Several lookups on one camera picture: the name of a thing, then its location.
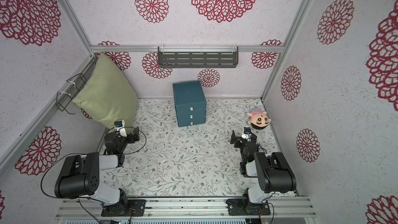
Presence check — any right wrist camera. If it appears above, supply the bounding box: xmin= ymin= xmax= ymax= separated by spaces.
xmin=241 ymin=127 xmax=251 ymax=141

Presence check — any teal drawer cabinet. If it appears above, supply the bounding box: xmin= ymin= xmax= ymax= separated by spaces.
xmin=173 ymin=81 xmax=207 ymax=127

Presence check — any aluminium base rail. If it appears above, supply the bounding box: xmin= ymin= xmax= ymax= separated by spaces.
xmin=55 ymin=196 xmax=317 ymax=220

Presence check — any teal top drawer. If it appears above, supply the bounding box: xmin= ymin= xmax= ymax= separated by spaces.
xmin=175 ymin=101 xmax=207 ymax=112

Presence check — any grey wall shelf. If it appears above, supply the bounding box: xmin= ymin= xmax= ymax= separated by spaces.
xmin=157 ymin=46 xmax=238 ymax=68

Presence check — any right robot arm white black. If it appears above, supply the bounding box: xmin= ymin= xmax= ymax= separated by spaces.
xmin=226 ymin=128 xmax=296 ymax=217

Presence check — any cartoon boy plush head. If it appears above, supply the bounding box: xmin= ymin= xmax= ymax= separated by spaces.
xmin=247 ymin=106 xmax=272 ymax=130

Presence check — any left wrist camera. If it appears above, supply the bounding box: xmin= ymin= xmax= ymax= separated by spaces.
xmin=114 ymin=120 xmax=127 ymax=138

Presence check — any green pillow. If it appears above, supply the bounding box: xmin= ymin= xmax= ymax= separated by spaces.
xmin=73 ymin=53 xmax=138 ymax=129

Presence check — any black wire wall rack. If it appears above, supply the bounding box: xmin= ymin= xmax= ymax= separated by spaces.
xmin=55 ymin=73 xmax=87 ymax=115

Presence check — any teal bottom drawer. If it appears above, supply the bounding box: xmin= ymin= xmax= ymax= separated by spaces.
xmin=177 ymin=118 xmax=206 ymax=127

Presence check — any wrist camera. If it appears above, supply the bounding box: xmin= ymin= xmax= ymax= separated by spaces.
xmin=114 ymin=120 xmax=127 ymax=138
xmin=241 ymin=127 xmax=251 ymax=141

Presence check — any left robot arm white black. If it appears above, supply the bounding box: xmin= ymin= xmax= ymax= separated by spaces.
xmin=55 ymin=127 xmax=146 ymax=217

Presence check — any teal drawer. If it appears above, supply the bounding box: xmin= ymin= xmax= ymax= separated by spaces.
xmin=175 ymin=101 xmax=207 ymax=112
xmin=177 ymin=118 xmax=206 ymax=127
xmin=177 ymin=110 xmax=206 ymax=122

